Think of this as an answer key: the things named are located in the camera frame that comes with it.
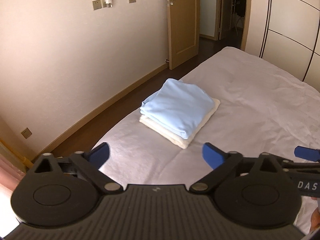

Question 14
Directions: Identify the cream folded garment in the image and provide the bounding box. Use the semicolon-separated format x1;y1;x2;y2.
139;98;220;149

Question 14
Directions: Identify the low wall socket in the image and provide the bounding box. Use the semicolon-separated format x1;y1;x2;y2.
21;128;32;139

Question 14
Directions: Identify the white wardrobe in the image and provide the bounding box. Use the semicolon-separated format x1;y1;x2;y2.
241;0;319;89

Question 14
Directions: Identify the person's hand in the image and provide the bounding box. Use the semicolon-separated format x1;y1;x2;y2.
309;204;320;232

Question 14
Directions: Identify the white bed sheet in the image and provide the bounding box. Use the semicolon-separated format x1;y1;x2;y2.
91;45;320;234

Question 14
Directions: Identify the wooden door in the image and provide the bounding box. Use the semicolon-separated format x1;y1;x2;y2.
167;0;200;70

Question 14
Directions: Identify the light blue sweatshirt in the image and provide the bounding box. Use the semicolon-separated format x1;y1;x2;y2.
140;79;217;139

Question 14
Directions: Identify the white plug-in device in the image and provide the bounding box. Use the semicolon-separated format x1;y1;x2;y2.
103;0;113;8

